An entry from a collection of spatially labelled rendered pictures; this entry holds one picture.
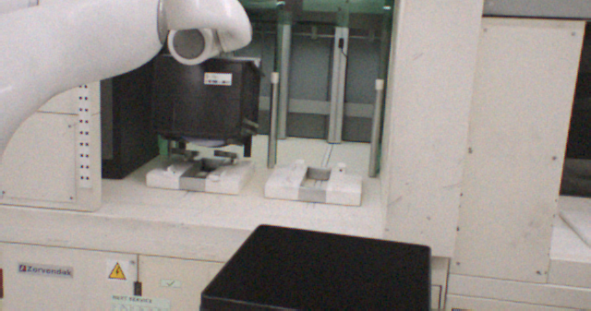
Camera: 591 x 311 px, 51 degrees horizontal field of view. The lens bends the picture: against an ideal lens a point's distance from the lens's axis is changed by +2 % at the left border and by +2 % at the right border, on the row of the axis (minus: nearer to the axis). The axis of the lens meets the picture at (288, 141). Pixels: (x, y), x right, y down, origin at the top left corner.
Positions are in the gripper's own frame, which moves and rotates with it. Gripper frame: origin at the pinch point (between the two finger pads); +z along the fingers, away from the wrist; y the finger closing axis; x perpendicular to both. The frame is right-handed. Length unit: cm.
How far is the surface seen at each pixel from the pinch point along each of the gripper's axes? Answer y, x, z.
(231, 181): 7.5, -30.7, -18.2
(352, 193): 34, -31, -22
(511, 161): 58, -16, -44
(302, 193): 23.4, -31.8, -20.5
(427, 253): 42, -28, -60
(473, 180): 53, -20, -44
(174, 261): -1, -42, -38
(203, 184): 1.3, -31.9, -17.7
